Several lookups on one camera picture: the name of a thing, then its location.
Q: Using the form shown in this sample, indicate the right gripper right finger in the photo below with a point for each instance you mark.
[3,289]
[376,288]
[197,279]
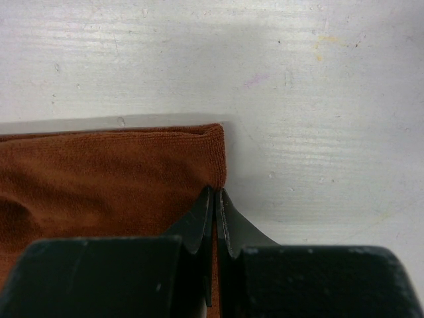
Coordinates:
[261,278]

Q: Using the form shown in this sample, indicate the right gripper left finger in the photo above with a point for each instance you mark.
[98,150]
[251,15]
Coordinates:
[163,276]

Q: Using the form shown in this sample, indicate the brown orange towel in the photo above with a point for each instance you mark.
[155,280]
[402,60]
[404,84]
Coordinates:
[134,183]

